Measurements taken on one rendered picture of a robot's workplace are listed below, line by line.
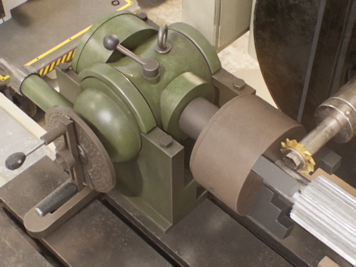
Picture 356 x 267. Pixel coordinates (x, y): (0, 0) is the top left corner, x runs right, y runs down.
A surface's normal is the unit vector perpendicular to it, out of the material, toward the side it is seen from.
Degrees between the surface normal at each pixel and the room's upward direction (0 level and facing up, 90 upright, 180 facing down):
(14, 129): 0
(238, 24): 90
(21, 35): 0
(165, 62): 21
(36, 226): 4
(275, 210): 65
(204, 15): 90
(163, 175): 90
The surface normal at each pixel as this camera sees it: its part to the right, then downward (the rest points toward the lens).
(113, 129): -0.06, 0.23
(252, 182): 0.71, 0.54
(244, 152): -0.41, -0.21
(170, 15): 0.00, -0.65
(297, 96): -0.70, 0.54
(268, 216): -0.64, 0.22
